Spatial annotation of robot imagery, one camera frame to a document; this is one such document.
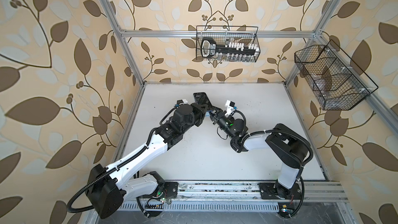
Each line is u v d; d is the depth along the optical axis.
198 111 0.65
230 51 0.83
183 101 0.72
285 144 0.49
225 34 0.90
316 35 0.89
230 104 0.77
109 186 0.39
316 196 0.73
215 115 0.72
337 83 0.73
